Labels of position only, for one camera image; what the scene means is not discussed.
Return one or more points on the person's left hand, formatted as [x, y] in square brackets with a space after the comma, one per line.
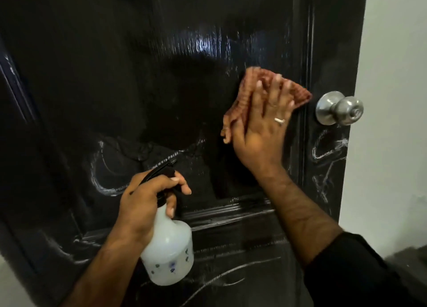
[140, 213]

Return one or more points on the person's right hand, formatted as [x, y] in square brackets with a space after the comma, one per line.
[263, 143]

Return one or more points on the white spray bottle black trigger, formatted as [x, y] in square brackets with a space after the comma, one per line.
[170, 250]

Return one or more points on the orange checked cloth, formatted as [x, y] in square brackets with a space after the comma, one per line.
[243, 100]

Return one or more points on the black wooden door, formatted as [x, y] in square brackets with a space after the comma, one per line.
[133, 67]

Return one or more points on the person's right forearm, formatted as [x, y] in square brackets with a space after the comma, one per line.
[300, 216]

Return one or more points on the person's left forearm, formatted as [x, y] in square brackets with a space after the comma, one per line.
[103, 273]

